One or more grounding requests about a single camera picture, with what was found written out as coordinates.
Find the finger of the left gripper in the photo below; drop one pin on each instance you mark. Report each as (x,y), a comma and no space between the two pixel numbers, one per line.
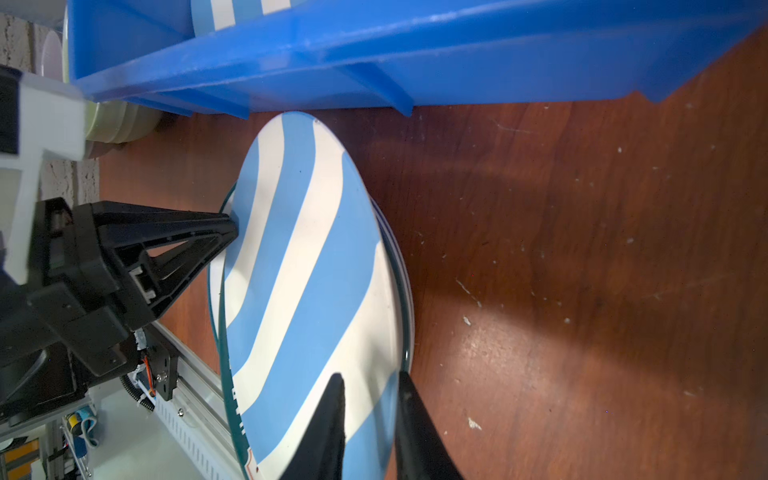
(154,254)

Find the green rim lettered plate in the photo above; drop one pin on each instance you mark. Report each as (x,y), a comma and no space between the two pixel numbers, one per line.
(359,323)

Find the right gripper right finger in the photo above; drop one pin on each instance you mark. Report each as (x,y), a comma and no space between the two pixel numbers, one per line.
(419,450)

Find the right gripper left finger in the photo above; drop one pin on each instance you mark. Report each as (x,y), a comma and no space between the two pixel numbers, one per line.
(321,450)

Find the blue plastic bin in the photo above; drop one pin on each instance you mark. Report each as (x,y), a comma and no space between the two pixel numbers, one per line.
(398,54)

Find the green bowl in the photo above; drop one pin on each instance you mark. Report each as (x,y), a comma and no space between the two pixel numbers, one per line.
(117,122)

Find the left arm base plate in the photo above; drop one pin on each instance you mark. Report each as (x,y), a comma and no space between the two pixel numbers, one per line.
(159,356)

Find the lilac bowl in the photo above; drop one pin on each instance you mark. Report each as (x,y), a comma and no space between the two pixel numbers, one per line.
(50,61)

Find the aluminium front rail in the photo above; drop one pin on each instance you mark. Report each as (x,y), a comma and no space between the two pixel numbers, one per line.
(187,437)

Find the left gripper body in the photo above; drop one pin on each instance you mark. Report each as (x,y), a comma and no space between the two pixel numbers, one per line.
(72,324)

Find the blue striped plate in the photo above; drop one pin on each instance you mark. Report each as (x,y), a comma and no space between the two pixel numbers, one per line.
(297,197)
(212,15)

